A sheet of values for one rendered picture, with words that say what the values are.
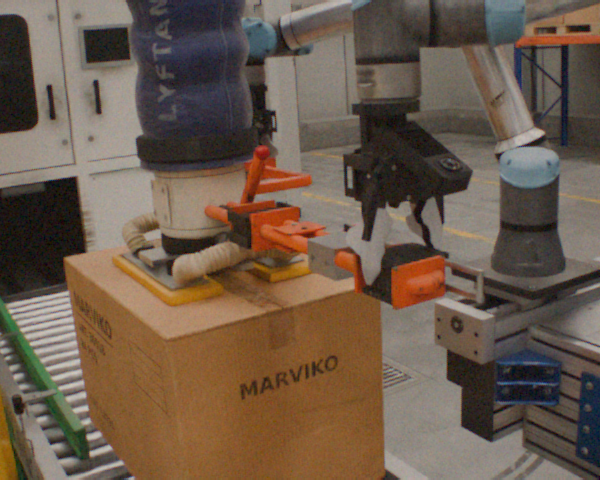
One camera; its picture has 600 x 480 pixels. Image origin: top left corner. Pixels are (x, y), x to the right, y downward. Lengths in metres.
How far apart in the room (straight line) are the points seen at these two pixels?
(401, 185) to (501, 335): 0.61
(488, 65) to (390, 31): 0.74
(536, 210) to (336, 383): 0.50
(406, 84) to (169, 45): 0.55
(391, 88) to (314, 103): 10.75
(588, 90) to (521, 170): 9.83
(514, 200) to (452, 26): 0.65
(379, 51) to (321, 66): 10.81
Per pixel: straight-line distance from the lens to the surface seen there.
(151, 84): 1.29
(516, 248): 1.43
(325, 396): 1.26
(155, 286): 1.27
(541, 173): 1.40
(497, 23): 0.83
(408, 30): 0.82
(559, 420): 1.46
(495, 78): 1.54
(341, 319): 1.23
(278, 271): 1.29
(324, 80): 11.65
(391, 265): 0.82
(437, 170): 0.77
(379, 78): 0.81
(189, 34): 1.26
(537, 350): 1.44
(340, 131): 11.67
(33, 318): 2.99
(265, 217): 1.11
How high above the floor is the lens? 1.47
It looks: 15 degrees down
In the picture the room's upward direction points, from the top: 4 degrees counter-clockwise
